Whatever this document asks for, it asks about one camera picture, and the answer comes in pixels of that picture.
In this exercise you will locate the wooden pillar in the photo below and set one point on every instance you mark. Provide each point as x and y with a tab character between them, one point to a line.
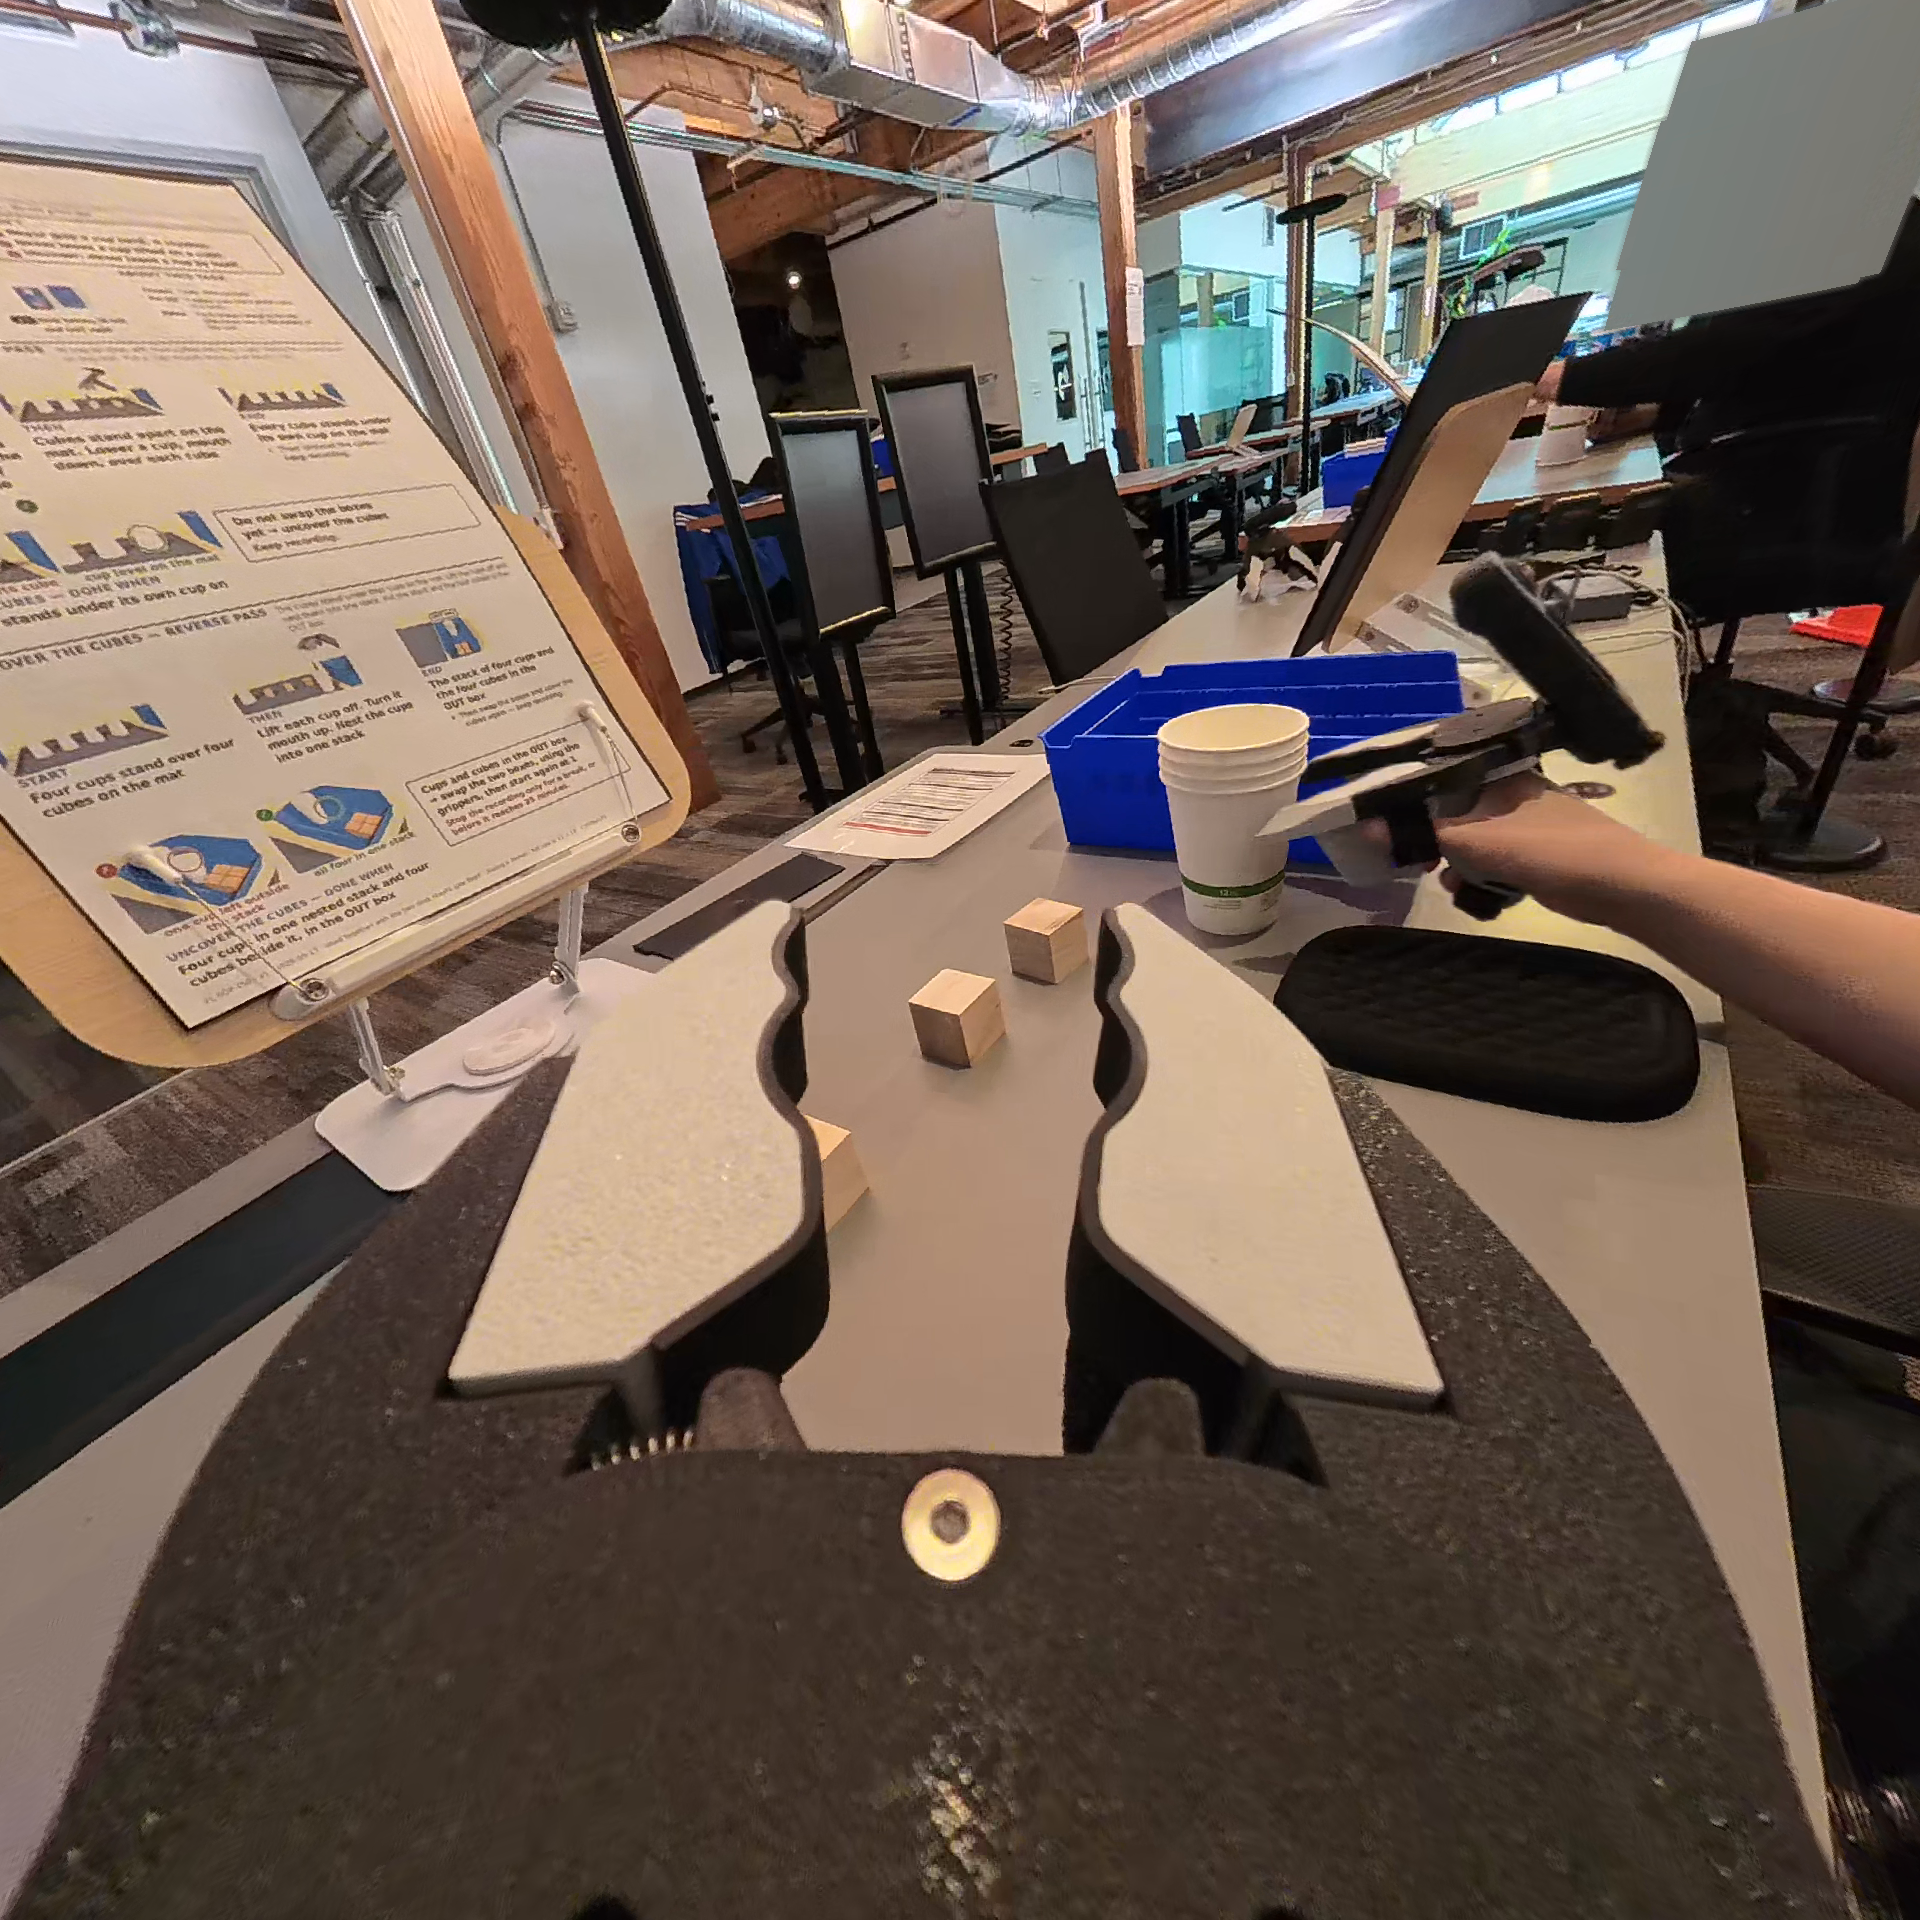
1120	301
495	329

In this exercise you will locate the person's right forearm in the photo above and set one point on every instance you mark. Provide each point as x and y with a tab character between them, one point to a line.
1724	931

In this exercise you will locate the black office chair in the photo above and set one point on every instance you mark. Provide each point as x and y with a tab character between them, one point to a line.
1785	524
1073	571

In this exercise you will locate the light wooden cube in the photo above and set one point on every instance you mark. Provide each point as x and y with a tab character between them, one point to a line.
1046	941
956	1021
839	1177

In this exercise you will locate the silver ventilation duct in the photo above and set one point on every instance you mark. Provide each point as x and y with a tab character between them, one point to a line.
900	61

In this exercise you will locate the row of black chargers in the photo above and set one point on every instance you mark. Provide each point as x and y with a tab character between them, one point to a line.
1575	518

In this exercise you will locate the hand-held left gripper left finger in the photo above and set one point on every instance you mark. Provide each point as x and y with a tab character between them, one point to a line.
662	1184

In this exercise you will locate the black metal partition frame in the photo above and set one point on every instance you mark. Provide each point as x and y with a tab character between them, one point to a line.
646	240

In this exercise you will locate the white printed paper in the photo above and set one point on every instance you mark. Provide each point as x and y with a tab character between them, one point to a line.
915	804

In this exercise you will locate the black zip jacket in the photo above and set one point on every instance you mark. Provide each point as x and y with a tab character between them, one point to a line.
1862	1576

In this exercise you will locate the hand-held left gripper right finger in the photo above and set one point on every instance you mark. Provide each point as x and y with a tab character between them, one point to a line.
1259	1184

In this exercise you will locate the blue plastic bin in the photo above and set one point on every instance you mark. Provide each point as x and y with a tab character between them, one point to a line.
1108	751
1350	477

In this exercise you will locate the blue striped jacket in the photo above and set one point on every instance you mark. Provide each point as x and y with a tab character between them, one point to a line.
720	579

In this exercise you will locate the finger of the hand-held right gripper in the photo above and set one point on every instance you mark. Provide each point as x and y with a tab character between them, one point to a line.
1380	763
1350	808

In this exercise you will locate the grey power adapter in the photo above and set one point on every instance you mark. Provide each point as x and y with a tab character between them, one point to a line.
1599	599

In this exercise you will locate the wooden top desk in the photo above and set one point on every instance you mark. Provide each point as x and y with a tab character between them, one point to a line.
1184	495

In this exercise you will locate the instruction board on stand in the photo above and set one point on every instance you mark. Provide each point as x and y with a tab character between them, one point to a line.
450	1110

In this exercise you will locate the black quilted wrist rest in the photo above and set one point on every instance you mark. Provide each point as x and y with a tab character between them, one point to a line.
1484	1021

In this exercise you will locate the orange floor object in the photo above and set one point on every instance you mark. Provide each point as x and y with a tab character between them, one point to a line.
1838	627

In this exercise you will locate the person's right hand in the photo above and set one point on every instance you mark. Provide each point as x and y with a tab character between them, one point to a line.
1500	839

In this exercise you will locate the black framed panel on stand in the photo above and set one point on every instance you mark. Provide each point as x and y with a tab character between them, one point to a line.
832	524
937	464

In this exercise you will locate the black and white desk gadget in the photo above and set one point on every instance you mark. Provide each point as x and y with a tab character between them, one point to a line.
1275	571

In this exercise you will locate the wooden stand with black board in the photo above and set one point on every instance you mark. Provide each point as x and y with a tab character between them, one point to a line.
1424	452

